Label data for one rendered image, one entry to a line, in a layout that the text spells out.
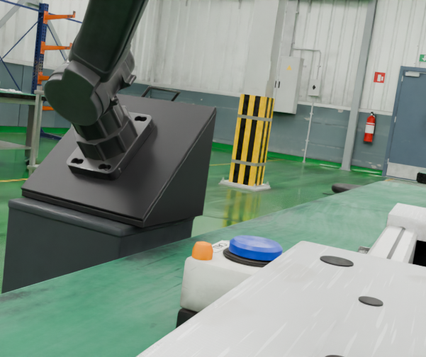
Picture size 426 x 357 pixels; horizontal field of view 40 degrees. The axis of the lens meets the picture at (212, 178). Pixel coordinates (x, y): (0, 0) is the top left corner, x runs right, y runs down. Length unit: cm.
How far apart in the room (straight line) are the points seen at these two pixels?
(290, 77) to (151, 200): 1123
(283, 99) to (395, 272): 1178
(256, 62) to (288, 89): 504
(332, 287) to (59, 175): 73
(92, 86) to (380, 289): 57
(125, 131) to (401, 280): 66
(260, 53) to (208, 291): 657
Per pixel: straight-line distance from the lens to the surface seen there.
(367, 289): 17
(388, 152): 1162
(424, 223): 54
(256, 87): 692
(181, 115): 88
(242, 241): 43
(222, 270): 41
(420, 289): 18
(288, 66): 1200
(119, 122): 81
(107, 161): 83
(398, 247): 45
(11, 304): 48
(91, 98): 73
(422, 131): 1155
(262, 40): 696
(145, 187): 79
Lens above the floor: 95
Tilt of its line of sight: 7 degrees down
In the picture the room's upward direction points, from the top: 8 degrees clockwise
